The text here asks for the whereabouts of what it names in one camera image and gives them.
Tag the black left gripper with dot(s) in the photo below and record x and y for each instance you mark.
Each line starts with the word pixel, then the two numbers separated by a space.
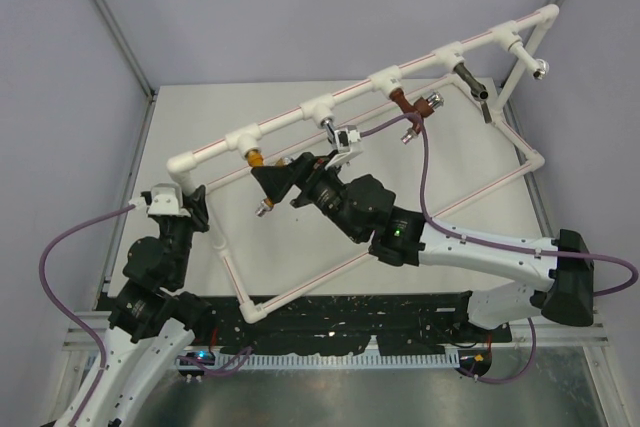
pixel 196 203

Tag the yellow water faucet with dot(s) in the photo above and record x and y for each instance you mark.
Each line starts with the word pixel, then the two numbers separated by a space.
pixel 255 158

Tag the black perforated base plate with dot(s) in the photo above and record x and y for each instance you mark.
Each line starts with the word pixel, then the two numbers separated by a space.
pixel 340 325

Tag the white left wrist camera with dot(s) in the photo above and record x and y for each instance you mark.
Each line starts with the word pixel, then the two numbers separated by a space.
pixel 161 200

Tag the brown water faucet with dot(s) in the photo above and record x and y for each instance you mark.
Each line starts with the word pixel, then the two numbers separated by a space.
pixel 420 109

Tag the white PVC pipe frame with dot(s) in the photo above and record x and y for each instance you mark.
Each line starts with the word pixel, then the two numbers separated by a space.
pixel 181 167

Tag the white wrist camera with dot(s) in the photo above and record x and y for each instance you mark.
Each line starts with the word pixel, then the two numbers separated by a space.
pixel 353 149
pixel 161 200

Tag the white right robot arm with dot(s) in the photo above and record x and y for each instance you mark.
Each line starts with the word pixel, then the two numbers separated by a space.
pixel 550 277

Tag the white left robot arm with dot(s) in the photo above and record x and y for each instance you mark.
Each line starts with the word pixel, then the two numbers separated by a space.
pixel 153 319

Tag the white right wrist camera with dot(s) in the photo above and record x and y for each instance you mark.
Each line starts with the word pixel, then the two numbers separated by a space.
pixel 353 149

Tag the white slotted cable duct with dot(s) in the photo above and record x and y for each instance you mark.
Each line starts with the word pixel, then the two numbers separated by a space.
pixel 369 360

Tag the white chrome-tipped faucet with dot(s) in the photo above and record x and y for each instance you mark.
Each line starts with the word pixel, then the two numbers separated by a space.
pixel 537 67

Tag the chrome lever faucet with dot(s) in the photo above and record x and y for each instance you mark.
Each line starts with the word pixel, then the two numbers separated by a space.
pixel 337 137

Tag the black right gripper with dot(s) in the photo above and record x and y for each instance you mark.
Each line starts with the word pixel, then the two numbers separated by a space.
pixel 278 180

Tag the aluminium frame post left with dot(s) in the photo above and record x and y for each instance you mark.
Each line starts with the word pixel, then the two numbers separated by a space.
pixel 114 30

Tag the dark grey lever faucet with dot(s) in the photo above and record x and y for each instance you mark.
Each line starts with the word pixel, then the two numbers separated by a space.
pixel 478 90

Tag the aluminium front rail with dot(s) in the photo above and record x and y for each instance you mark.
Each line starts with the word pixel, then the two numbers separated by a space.
pixel 548 334

